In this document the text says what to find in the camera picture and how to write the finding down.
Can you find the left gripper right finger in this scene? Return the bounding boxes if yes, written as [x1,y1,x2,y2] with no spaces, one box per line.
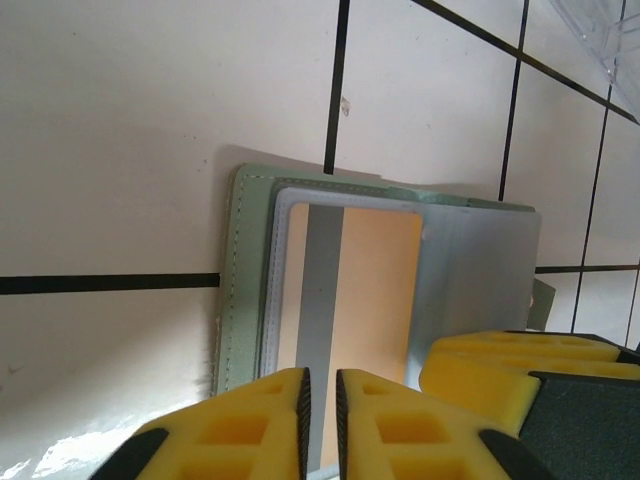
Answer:
[335,368,554,480]

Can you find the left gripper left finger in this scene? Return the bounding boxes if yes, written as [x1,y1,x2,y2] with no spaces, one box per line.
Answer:
[97,367,311,480]

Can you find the peach card with grey stripe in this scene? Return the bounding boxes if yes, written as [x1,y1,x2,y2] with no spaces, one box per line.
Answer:
[291,202,425,471]

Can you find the green card holder wallet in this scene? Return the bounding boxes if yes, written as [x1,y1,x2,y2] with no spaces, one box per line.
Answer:
[212,162,556,396]

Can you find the clear acrylic card stand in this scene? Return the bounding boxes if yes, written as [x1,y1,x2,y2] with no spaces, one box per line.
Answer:
[549,0,640,124]

